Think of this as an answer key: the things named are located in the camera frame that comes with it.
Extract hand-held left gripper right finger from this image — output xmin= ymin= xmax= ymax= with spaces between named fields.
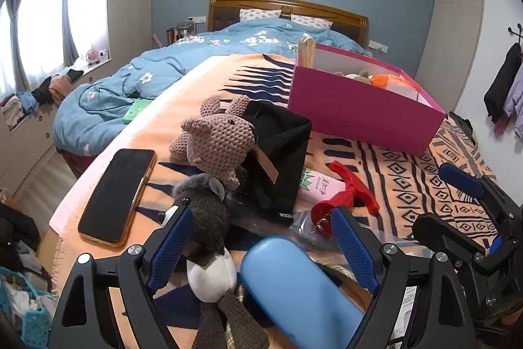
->
xmin=330 ymin=205 xmax=477 ymax=349

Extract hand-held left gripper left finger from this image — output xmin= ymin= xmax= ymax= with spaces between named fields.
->
xmin=48 ymin=205 xmax=194 ymax=349

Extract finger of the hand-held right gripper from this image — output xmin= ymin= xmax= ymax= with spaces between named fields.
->
xmin=438 ymin=162 xmax=511 ymax=227
xmin=412 ymin=212 xmax=505 ymax=272

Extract grey plush mouse toy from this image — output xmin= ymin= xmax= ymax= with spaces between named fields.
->
xmin=157 ymin=174 xmax=270 ymax=349

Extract red plastic tool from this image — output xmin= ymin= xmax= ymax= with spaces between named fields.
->
xmin=311 ymin=160 xmax=380 ymax=237

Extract blue glasses case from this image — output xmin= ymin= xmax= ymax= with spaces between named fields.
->
xmin=240 ymin=237 xmax=364 ymax=349

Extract pink cardboard box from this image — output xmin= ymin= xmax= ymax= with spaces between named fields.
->
xmin=287 ymin=42 xmax=447 ymax=156

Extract pink knitted plush toy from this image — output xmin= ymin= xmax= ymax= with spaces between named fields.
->
xmin=169 ymin=95 xmax=259 ymax=191

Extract black cloth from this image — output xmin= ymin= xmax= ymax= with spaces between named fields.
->
xmin=241 ymin=101 xmax=313 ymax=227

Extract green and white plush toy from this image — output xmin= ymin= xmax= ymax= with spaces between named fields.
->
xmin=333 ymin=69 xmax=372 ymax=83

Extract dark clothes heap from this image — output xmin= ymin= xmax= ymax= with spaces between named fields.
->
xmin=447 ymin=111 xmax=479 ymax=146

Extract clear plastic bag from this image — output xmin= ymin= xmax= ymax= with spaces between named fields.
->
xmin=286 ymin=206 xmax=342 ymax=252

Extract pink garment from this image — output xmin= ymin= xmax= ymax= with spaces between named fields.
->
xmin=492 ymin=116 xmax=511 ymax=136

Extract pink lotion tube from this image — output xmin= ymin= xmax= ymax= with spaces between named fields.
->
xmin=296 ymin=167 xmax=348 ymax=205

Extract black smartphone orange case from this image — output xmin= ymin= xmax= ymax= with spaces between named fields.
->
xmin=77 ymin=148 xmax=158 ymax=247

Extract black jacket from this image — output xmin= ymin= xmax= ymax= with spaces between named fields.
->
xmin=483 ymin=43 xmax=523 ymax=125

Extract orange tissue pack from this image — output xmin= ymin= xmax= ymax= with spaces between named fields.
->
xmin=370 ymin=73 xmax=428 ymax=102

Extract green packet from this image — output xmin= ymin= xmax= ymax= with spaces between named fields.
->
xmin=124 ymin=98 xmax=153 ymax=125

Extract blue perforated basket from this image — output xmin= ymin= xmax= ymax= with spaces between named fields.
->
xmin=0 ymin=267 xmax=58 ymax=349

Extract black coat hook rack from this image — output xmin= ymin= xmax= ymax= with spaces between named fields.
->
xmin=507 ymin=23 xmax=523 ymax=47

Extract orange patterned blanket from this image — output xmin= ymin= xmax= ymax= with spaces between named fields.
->
xmin=49 ymin=53 xmax=497 ymax=349

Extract white window cabinet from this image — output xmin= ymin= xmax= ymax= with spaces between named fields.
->
xmin=0 ymin=59 xmax=112 ymax=186

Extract blue floral duvet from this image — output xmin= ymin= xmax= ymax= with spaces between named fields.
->
xmin=53 ymin=20 xmax=366 ymax=158

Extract pile of clothes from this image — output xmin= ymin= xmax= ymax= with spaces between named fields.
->
xmin=30 ymin=69 xmax=84 ymax=105

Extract pink desk clock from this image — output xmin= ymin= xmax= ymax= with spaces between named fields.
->
xmin=86 ymin=49 xmax=111 ymax=66

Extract nightstand bottles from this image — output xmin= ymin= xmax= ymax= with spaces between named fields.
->
xmin=165 ymin=17 xmax=197 ymax=46

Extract white spotted pillow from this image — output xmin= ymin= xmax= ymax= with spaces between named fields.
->
xmin=291 ymin=15 xmax=332 ymax=31
xmin=239 ymin=8 xmax=282 ymax=23

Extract wooden headboard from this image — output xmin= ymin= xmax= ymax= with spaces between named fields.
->
xmin=208 ymin=0 xmax=369 ymax=47

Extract black cable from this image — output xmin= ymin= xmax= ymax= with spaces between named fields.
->
xmin=77 ymin=73 xmax=142 ymax=115

